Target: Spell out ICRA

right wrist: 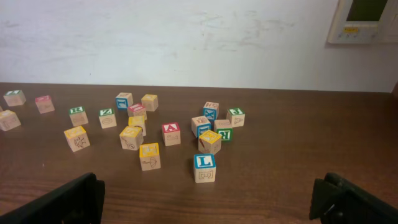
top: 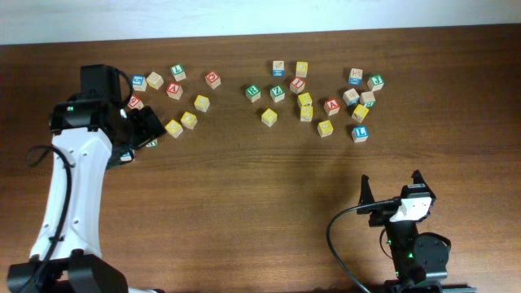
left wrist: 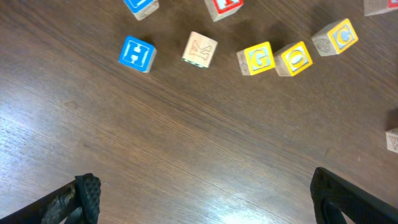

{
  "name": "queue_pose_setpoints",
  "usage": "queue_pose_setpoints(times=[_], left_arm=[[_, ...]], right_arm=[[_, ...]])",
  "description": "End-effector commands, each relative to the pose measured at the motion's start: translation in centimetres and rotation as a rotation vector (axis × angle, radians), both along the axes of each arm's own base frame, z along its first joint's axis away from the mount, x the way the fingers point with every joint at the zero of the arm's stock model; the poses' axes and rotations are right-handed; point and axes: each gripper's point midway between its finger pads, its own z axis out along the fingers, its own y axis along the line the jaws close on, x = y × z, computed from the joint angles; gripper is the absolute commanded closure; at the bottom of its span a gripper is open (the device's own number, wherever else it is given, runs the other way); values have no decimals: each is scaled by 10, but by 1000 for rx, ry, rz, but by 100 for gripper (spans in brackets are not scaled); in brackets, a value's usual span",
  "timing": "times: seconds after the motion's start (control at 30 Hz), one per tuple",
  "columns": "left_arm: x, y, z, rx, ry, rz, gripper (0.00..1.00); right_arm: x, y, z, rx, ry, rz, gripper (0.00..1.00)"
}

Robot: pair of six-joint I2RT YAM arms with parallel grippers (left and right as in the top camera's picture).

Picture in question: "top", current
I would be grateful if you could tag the red A block left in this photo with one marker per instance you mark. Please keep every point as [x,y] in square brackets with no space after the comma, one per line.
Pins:
[174,90]

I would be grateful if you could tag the red A letter block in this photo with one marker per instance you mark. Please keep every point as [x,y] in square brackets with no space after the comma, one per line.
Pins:
[331,106]

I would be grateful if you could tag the green E side block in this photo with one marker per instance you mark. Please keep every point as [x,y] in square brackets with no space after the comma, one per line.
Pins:
[153,143]

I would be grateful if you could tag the plain wooden block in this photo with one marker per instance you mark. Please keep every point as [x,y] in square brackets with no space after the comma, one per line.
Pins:
[155,80]

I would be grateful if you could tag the yellow block left lower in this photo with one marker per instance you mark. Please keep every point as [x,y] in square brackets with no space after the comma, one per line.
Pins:
[174,128]

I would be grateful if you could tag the red C letter block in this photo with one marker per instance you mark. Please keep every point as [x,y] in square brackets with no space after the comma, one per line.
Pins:
[213,80]

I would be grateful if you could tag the green R letter block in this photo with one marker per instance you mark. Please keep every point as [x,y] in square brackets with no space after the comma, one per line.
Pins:
[253,93]

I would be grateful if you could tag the blue H block lower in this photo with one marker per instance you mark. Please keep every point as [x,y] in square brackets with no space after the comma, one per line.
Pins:
[127,157]

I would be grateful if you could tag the red I letter block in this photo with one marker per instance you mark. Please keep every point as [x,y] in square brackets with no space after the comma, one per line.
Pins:
[297,85]

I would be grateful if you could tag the green L letter block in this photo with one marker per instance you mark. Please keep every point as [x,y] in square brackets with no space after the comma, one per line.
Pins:
[178,72]

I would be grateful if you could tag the blue L letter block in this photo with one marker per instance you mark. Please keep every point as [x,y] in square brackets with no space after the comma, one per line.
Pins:
[360,134]

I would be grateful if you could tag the yellow block cluster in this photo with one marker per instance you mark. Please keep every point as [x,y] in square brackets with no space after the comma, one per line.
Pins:
[360,113]
[202,103]

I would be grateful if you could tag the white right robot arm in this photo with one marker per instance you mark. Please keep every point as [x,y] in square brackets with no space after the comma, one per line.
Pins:
[420,260]

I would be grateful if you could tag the blue X wooden block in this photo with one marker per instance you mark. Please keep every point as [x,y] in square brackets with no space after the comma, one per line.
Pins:
[355,76]

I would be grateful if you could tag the green Z letter block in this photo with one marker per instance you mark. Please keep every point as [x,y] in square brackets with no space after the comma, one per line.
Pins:
[277,93]

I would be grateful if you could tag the yellow top back block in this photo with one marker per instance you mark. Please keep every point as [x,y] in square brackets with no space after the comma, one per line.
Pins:
[302,69]

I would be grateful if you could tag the green J letter block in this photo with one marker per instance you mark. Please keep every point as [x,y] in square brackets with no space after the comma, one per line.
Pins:
[375,82]

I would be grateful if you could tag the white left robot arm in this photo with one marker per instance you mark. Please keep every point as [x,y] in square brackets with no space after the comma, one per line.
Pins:
[91,133]

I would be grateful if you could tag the blue side top block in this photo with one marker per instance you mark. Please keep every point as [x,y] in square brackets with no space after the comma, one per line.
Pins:
[278,68]

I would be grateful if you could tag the yellow block lower middle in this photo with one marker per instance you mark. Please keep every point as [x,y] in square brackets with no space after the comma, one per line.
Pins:
[306,113]

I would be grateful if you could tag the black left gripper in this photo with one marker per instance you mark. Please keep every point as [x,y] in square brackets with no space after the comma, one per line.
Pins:
[150,126]

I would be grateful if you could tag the yellow block near R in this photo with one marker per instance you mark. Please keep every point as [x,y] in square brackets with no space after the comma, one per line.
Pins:
[269,117]

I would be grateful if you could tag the green R side block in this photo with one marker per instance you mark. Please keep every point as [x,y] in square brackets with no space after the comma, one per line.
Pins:
[367,99]

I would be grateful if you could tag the yellow block left middle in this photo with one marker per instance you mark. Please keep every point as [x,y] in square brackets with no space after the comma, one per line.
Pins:
[189,120]

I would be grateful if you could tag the blue side wooden block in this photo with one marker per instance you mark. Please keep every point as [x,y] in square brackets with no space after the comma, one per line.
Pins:
[351,97]

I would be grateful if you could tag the yellow block upper middle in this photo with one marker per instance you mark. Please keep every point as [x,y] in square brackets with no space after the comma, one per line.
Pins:
[304,99]

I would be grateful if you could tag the blue G letter block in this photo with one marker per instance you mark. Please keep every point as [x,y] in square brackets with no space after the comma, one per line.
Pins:
[139,83]

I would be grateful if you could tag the yellow block left cluster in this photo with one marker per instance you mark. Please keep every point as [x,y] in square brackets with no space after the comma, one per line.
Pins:
[202,103]

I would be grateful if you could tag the yellow block right cluster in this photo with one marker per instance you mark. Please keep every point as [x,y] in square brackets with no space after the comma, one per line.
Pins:
[360,113]

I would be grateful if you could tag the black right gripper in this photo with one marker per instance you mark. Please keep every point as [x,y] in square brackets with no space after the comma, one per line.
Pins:
[381,216]

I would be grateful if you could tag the red 6 number block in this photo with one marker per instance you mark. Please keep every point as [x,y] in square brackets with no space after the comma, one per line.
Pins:
[135,103]

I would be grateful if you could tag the yellow umbrella picture block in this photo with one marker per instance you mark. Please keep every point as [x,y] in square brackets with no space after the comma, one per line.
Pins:
[325,128]

